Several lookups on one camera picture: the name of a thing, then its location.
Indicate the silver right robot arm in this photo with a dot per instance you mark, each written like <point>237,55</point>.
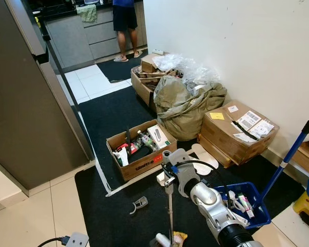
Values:
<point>216,211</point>

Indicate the black floor mat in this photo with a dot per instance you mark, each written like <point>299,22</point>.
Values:
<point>144,226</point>
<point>113,113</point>

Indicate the open cardboard box red print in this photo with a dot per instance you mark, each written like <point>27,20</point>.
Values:
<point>144,167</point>

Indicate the long white strip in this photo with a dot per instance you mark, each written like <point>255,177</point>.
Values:
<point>134,186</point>

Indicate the white product box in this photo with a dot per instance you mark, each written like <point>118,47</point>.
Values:
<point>158,136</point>

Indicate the clear bottle green label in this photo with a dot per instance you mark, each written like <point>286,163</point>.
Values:
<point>144,141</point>

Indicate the red packet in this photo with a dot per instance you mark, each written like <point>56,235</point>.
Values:
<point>134,147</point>

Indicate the grey plastic clip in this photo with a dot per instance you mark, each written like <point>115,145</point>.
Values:
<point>139,205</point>
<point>236,200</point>

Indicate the white green pouch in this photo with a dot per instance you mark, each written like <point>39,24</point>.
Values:
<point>122,156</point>

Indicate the flat cardboard box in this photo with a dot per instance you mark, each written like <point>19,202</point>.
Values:
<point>216,157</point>

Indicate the thin black tool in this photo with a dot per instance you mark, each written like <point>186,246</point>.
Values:
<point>128,138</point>

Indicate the olive green sack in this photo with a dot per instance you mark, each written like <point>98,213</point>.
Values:
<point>185,110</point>

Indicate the yellow snack wrapper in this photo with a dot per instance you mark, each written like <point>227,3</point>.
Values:
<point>179,239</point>

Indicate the large labelled cardboard box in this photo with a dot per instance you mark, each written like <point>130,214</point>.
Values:
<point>237,134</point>

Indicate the white tube with coloured print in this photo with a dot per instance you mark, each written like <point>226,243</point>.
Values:
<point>245,206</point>

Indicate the small cardboard box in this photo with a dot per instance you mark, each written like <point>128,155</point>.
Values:
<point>152,63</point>

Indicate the black kitchen mat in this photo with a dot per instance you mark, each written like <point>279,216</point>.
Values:
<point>118,69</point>

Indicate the yellow bin with blue bag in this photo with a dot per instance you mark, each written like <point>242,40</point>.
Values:
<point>308,203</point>

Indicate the person in navy shirt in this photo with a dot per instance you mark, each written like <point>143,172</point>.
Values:
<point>124,25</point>

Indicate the grey kitchen cabinets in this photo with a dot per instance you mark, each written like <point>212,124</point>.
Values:
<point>92,36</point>

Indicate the stainless steel refrigerator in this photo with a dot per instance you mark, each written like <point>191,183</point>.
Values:
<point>26,103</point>

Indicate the green towel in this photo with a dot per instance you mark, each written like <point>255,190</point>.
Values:
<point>87,13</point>

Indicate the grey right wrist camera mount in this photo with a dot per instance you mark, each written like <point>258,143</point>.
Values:
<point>183,170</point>

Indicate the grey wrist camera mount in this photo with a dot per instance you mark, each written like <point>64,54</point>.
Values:
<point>77,241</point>
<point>183,170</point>

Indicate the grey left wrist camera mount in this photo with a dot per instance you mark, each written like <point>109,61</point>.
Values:
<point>77,241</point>

